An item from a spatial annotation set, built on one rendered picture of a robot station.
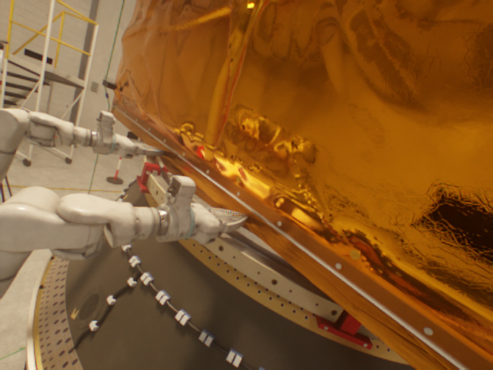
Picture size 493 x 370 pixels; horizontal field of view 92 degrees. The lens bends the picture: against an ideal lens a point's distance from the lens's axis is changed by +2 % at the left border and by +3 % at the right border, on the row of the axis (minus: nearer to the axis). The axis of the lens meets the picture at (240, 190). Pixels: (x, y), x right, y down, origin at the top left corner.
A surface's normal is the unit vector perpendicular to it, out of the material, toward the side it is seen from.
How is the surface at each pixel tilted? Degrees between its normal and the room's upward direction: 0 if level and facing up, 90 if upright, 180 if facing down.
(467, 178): 90
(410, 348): 90
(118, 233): 86
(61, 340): 43
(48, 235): 89
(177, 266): 62
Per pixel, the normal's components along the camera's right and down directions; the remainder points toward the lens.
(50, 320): -0.22, -0.72
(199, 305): -0.21, -0.35
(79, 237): 0.59, 0.48
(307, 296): -0.22, 0.18
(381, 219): -0.68, -0.09
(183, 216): 0.74, -0.07
